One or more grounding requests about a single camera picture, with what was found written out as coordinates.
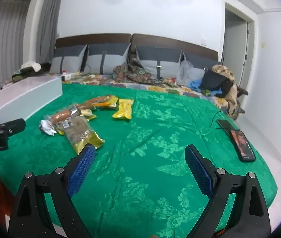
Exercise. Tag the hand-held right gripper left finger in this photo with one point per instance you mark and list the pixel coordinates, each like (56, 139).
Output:
(82, 171)

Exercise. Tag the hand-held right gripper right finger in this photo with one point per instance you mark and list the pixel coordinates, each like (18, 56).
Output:
(198, 172)

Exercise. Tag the silver snack wrapper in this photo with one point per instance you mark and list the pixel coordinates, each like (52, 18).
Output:
(46, 127)

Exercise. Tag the clear gold snack packet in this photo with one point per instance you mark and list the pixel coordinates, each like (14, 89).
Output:
(80, 133)

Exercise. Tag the white storage box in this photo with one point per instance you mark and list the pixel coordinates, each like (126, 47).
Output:
(31, 91)

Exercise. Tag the clear sausage packet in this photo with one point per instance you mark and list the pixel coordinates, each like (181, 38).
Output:
(61, 116)

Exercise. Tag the orange sausage packet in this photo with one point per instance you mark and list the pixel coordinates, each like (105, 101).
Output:
(93, 102)

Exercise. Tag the plain yellow snack packet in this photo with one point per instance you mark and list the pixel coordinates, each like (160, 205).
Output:
(124, 109)

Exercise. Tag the phone with lit screen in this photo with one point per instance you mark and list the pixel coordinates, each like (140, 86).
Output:
(243, 146)

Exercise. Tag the dark phone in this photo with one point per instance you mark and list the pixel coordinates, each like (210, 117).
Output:
(227, 126)

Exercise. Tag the green patterned blanket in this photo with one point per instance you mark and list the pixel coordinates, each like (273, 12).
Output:
(143, 141)

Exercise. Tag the white hat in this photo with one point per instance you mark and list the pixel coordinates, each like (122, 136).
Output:
(31, 65)

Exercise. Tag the sheer white curtain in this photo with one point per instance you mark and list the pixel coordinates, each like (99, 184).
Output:
(3, 42)

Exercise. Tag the blue cloth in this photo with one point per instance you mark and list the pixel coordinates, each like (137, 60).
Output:
(195, 85)

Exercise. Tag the grey pillow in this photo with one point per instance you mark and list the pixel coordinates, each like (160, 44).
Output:
(68, 59)
(165, 64)
(200, 64)
(110, 59)

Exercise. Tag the black bag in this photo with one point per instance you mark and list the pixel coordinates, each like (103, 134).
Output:
(214, 80)

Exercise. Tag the clear plastic bag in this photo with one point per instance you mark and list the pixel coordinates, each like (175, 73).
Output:
(183, 73)

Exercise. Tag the floral bed sheet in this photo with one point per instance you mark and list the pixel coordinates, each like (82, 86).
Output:
(140, 85)

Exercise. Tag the pile of dark clothes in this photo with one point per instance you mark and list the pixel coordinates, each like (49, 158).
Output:
(226, 70)

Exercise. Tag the dark floral cloth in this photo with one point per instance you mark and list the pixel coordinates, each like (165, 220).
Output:
(135, 73)

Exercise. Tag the grey curtain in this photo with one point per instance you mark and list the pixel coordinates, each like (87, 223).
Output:
(49, 10)

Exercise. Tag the white door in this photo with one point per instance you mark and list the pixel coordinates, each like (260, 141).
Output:
(234, 44)

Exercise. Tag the white light switch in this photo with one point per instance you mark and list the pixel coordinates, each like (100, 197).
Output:
(203, 41)

